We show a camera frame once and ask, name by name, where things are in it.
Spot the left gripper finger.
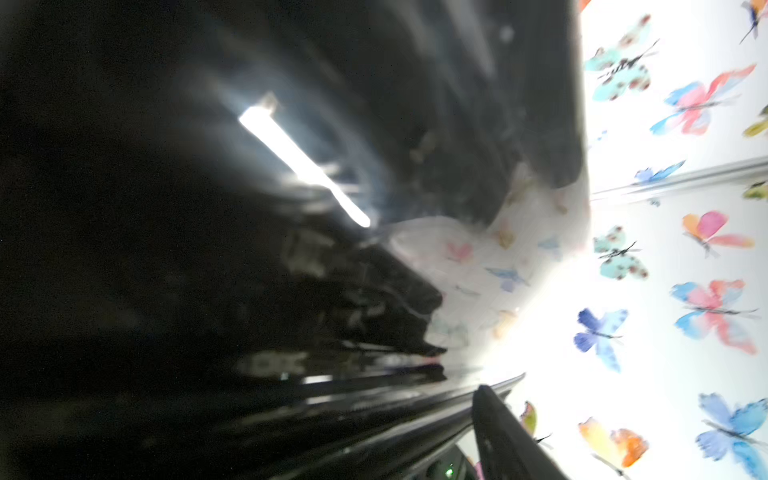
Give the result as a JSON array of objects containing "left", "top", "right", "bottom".
[{"left": 472, "top": 385, "right": 567, "bottom": 480}]

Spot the black white space suitcase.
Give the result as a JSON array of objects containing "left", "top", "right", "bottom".
[{"left": 1, "top": 1, "right": 590, "bottom": 479}]

